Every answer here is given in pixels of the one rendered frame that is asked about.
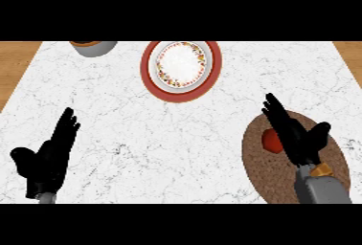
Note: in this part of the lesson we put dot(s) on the white plate with floral rim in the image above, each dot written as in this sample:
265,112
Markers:
180,64

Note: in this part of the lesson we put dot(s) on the grey pot with orange rim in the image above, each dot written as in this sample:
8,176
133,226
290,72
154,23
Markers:
93,48

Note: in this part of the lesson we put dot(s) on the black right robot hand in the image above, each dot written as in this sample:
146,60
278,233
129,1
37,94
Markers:
291,137

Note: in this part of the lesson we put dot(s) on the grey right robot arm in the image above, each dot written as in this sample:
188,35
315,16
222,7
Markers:
321,186

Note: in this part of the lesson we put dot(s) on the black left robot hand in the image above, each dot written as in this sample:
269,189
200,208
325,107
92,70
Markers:
45,159

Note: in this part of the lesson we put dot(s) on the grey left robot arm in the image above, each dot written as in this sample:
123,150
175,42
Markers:
47,197

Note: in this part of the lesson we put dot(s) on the round brown woven placemat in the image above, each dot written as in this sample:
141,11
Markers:
278,172

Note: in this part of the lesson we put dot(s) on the round red placemat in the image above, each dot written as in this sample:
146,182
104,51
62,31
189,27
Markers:
152,81

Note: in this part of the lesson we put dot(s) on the red-brown croissant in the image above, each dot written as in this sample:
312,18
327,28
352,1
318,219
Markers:
272,141

